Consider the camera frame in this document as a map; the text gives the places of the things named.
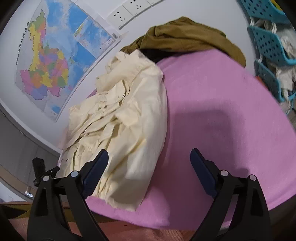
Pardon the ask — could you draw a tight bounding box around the cream beige jacket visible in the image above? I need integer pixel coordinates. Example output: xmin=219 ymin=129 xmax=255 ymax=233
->
xmin=58 ymin=50 xmax=168 ymax=211

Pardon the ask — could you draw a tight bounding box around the grey brown door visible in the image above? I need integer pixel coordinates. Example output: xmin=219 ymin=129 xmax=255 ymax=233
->
xmin=1 ymin=106 xmax=59 ymax=201

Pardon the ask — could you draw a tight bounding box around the peach knit sleeve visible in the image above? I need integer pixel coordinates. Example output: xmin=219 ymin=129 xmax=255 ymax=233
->
xmin=1 ymin=202 xmax=194 ymax=240

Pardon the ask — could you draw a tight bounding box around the pink daisy bed sheet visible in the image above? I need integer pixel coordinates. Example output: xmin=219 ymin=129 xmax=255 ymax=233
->
xmin=87 ymin=50 xmax=295 ymax=230

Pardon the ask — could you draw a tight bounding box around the black garment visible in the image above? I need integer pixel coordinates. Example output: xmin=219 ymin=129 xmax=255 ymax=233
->
xmin=139 ymin=45 xmax=215 ymax=63

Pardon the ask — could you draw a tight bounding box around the teal perforated storage rack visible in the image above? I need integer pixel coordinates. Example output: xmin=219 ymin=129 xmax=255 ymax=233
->
xmin=238 ymin=0 xmax=295 ymax=114

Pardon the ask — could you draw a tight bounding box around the olive brown garment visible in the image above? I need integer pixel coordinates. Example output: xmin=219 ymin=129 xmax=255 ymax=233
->
xmin=121 ymin=16 xmax=246 ymax=67

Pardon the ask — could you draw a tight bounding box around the silver door handle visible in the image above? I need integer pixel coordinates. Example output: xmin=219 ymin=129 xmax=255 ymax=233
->
xmin=25 ymin=191 xmax=34 ymax=198

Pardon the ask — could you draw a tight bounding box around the colourful wall map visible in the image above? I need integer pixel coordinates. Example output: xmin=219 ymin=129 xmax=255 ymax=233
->
xmin=15 ymin=1 xmax=121 ymax=121

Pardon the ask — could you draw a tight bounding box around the white wall socket panel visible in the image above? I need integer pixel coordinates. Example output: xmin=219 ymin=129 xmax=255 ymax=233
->
xmin=106 ymin=0 xmax=162 ymax=29

